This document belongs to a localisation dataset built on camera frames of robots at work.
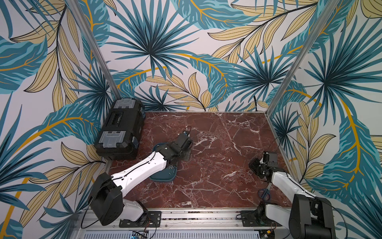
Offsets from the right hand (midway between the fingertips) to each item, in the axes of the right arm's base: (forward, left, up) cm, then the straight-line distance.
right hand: (250, 163), depth 91 cm
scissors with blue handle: (-17, -4, -2) cm, 17 cm away
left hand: (+2, +40, +12) cm, 41 cm away
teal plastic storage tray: (-4, +49, -1) cm, 49 cm away
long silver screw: (+5, +10, -2) cm, 11 cm away
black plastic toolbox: (+10, +77, +16) cm, 79 cm away
